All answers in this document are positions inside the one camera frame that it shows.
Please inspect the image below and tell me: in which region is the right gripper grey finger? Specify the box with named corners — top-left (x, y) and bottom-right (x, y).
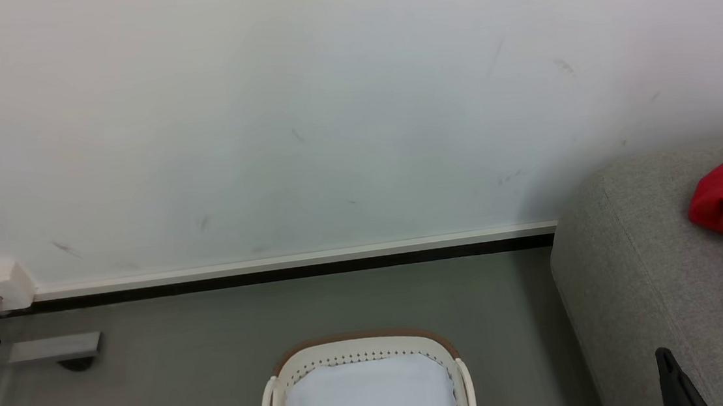
top-left (654, 344), bottom-right (709, 406)

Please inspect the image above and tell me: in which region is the white perforated laundry basket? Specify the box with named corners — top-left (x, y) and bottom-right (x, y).
top-left (254, 323), bottom-right (477, 406)

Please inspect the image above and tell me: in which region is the grey fabric sofa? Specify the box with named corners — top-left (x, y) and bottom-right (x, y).
top-left (541, 144), bottom-right (723, 406)

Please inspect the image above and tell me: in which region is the white garment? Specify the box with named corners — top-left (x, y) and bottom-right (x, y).
top-left (276, 349), bottom-right (458, 406)

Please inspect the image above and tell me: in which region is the white and black baseboard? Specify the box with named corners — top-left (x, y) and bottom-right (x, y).
top-left (0, 219), bottom-right (563, 319)

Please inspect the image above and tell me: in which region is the black frame foot pad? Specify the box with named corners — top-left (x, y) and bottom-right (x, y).
top-left (57, 356), bottom-right (96, 374)

